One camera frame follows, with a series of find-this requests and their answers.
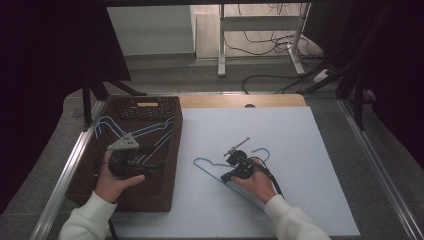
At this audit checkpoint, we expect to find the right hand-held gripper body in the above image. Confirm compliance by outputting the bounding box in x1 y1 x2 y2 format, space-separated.
223 136 257 180

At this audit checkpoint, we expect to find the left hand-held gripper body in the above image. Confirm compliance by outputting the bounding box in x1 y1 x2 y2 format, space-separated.
106 132 143 180

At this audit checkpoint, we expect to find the brown woven basket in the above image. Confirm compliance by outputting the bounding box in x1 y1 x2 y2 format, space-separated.
65 95 184 213

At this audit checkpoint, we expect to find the person's right hand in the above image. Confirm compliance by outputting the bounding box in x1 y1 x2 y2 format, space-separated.
231 157 279 205

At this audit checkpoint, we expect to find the person's left hand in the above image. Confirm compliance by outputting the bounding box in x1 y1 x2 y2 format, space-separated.
93 150 146 205

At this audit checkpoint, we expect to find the white paper sheet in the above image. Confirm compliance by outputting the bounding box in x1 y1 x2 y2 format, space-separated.
105 106 362 238

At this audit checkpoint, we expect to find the black metal stand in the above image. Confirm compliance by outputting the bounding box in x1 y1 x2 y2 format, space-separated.
297 3 398 132
81 77 148 132

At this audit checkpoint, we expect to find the white power strip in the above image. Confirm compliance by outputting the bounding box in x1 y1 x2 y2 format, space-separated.
312 68 331 84

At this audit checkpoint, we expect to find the black curtain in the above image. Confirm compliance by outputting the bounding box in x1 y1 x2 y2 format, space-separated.
0 0 132 215
302 0 424 168

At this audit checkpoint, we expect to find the white cabinet panel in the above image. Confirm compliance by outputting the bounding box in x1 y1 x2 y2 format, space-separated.
106 4 198 57

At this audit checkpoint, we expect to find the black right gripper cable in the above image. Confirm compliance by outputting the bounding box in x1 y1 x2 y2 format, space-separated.
247 155 285 200

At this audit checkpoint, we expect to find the aluminium rail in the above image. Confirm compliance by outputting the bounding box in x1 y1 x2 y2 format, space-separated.
337 98 424 240
30 99 109 240

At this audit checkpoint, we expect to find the long black floor cable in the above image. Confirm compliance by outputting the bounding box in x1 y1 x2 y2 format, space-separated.
241 73 305 95

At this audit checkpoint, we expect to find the tangle of black floor cables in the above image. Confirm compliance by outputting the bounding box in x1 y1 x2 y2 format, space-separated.
222 3 325 58

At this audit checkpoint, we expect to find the white metal desk frame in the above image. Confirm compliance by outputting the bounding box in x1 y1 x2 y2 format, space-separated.
217 3 312 78

